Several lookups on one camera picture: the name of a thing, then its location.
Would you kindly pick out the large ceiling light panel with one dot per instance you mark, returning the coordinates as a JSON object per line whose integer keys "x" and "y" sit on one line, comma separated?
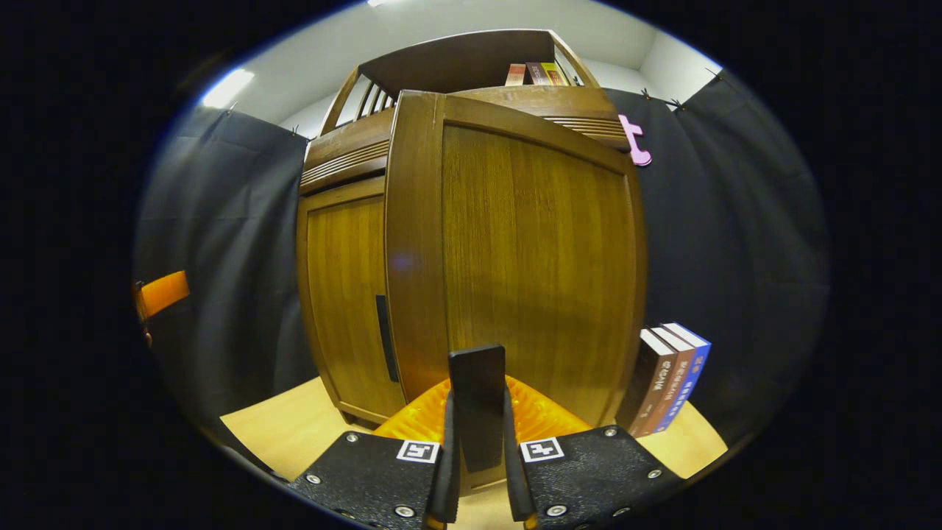
{"x": 383, "y": 2}

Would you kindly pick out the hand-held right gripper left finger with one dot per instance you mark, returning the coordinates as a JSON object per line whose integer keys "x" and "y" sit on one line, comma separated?
{"x": 445, "y": 478}

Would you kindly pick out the reddish brown thick book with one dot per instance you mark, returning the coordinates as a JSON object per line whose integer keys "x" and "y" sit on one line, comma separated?
{"x": 668, "y": 383}

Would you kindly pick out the wooden double-door shoe cabinet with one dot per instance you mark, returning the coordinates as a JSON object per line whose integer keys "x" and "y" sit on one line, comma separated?
{"x": 346, "y": 158}

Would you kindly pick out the yellow book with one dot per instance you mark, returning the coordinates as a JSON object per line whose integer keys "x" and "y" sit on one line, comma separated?
{"x": 556, "y": 74}

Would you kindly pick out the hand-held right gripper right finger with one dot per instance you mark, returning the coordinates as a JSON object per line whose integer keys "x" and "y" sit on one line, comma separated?
{"x": 515, "y": 478}

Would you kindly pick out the wooden shoe cabinet door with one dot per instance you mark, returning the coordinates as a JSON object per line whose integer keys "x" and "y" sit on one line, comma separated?
{"x": 537, "y": 258}
{"x": 342, "y": 294}

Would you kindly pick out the small ceiling light panel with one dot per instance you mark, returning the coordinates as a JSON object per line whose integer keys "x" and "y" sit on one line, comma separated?
{"x": 228, "y": 88}

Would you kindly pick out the black backdrop cloth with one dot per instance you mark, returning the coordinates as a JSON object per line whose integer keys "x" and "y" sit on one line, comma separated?
{"x": 736, "y": 221}

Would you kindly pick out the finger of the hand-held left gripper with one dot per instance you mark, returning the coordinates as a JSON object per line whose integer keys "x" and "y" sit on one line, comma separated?
{"x": 163, "y": 293}

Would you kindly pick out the dark brown thick book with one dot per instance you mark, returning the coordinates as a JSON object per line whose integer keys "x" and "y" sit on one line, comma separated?
{"x": 644, "y": 383}

